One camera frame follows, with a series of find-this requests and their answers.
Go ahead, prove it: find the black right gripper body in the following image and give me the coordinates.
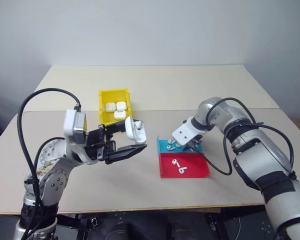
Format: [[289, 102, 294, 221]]
[[188, 134, 204, 150]]

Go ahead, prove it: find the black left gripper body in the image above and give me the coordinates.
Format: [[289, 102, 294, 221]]
[[84, 124, 117, 165]]

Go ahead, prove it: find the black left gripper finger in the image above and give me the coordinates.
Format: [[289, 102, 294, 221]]
[[105, 120, 128, 135], [104, 143, 149, 165]]

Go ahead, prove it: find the yellow plastic bin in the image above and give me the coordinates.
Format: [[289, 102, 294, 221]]
[[97, 87, 138, 126]]

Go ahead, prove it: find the red and blue tray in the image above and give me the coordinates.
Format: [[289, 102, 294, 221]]
[[156, 135, 212, 179]]

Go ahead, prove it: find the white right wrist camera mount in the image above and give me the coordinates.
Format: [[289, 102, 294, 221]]
[[171, 115, 204, 146]]

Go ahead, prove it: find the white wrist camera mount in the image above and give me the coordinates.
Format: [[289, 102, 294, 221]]
[[171, 115, 204, 146], [62, 108, 89, 146]]

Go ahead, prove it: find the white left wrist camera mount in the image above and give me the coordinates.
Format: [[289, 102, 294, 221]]
[[62, 108, 89, 146]]

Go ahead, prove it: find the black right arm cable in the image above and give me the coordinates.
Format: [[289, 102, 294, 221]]
[[190, 97, 297, 180]]

